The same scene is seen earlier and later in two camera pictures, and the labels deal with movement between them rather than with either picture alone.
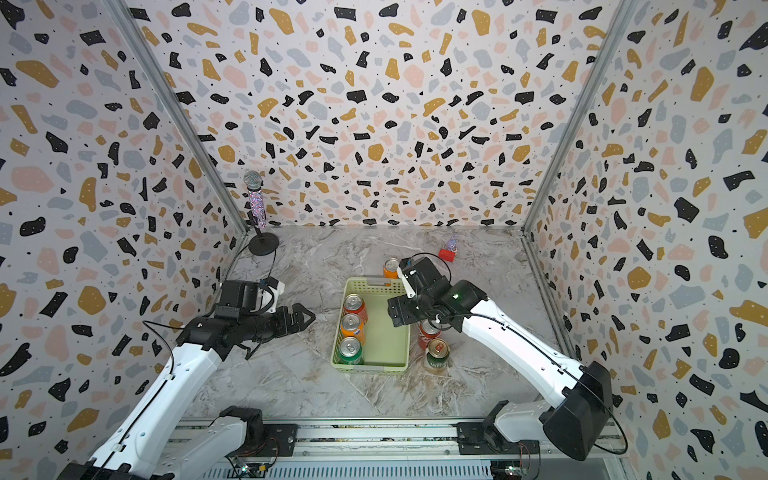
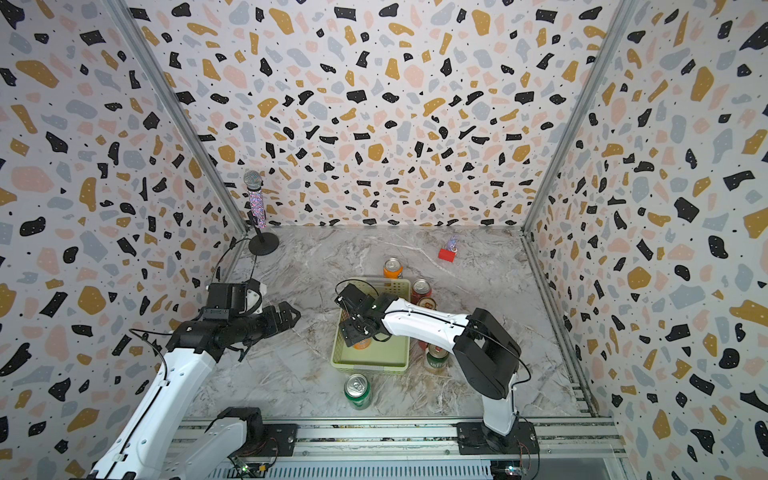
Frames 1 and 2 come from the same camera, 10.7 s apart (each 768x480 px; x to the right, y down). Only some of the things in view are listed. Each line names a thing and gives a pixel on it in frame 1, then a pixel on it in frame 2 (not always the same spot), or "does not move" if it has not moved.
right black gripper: [402, 310] -> [345, 326]
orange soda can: [390, 269] does not move
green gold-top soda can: [438, 351] does not move
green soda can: [351, 351] -> [358, 391]
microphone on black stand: [262, 244] does not move
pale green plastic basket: [387, 347] does not move
